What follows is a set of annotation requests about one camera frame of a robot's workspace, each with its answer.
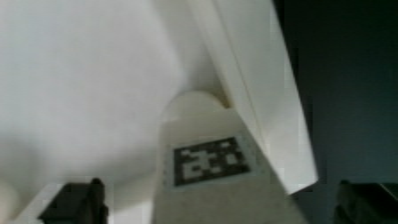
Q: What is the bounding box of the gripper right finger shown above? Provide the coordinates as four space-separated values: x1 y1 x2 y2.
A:
332 180 398 224

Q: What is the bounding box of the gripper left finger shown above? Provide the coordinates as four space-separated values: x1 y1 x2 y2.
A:
37 178 108 224

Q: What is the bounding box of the white leg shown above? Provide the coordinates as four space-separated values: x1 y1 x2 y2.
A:
150 91 307 224

